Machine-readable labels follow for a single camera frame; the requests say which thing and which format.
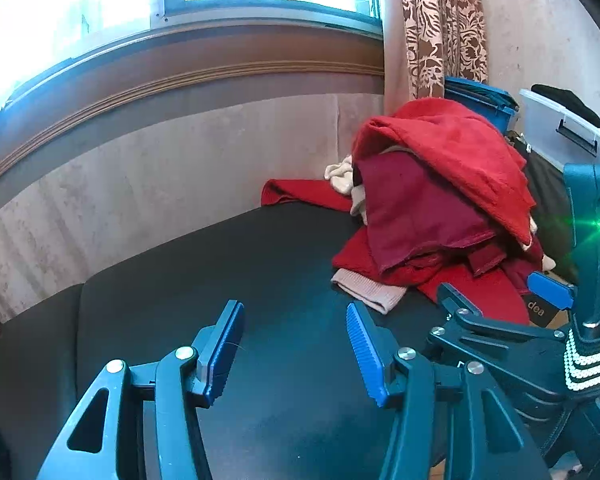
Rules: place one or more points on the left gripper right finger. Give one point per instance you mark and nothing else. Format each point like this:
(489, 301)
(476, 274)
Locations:
(462, 407)

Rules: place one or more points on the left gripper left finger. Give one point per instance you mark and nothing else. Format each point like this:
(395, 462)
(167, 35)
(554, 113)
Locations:
(103, 436)

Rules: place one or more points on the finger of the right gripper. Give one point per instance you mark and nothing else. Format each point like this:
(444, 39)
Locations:
(510, 348)
(556, 293)

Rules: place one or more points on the bright red fuzzy sweater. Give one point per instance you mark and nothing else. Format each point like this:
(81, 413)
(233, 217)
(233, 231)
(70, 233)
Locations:
(464, 148)

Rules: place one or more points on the dark red garment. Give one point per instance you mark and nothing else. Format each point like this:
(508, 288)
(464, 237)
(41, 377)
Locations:
(497, 293)

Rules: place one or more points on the pink ribbed knit garment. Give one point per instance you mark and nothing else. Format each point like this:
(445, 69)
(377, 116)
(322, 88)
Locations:
(379, 297)

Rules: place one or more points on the maroon garment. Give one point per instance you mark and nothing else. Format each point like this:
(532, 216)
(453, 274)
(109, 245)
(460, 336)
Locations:
(413, 214)

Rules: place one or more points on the white plastic storage box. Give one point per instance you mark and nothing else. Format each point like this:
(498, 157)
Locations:
(558, 135)

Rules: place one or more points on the black garment in box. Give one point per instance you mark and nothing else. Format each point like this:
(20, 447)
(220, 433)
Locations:
(569, 100)

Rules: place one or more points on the blue plastic bin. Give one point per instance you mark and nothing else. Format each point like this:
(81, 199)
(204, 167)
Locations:
(494, 104)

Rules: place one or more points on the cream white garment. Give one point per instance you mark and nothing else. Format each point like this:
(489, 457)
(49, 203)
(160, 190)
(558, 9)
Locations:
(344, 179)

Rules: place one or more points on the brown floral curtain right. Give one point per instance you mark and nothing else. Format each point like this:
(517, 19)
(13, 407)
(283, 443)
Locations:
(427, 41)

